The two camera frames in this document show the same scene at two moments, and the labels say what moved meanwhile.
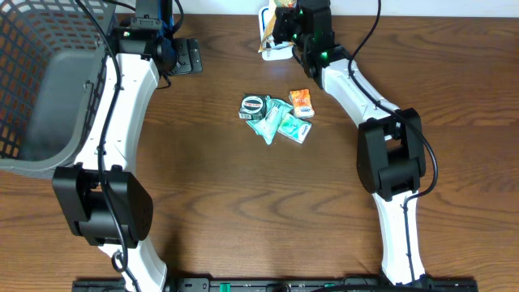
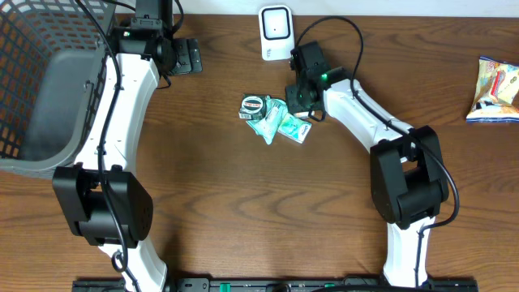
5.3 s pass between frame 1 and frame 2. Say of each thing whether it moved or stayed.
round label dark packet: stayed
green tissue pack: stayed
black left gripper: stayed
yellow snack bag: moved
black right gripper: moved
